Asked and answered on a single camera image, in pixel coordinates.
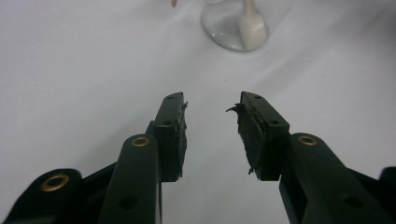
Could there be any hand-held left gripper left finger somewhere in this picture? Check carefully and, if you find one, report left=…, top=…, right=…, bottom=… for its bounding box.
left=98, top=91, right=190, bottom=224

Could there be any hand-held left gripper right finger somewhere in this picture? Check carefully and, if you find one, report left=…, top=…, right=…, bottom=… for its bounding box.
left=226, top=91, right=394, bottom=224

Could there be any cream plastic spoon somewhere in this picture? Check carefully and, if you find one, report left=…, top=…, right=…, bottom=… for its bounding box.
left=238, top=0, right=267, bottom=51

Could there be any clear glass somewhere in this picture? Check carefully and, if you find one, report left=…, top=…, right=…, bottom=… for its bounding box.
left=200, top=0, right=269, bottom=52

